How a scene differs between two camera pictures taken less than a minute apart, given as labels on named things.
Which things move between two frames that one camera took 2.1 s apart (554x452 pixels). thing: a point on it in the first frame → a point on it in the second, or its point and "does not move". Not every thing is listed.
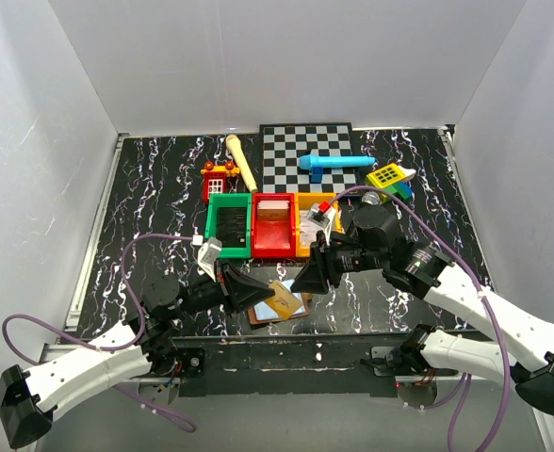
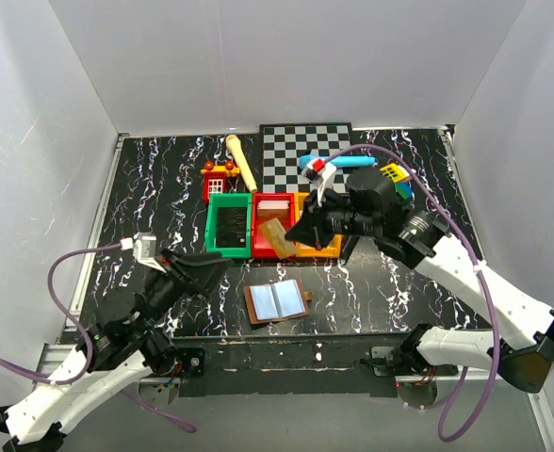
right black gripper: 319,266 → 311,229
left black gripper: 241,291 → 203,269
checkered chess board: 283,145 does not move
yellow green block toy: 393,178 does not move
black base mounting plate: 293,365 does not move
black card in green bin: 231,227 does not move
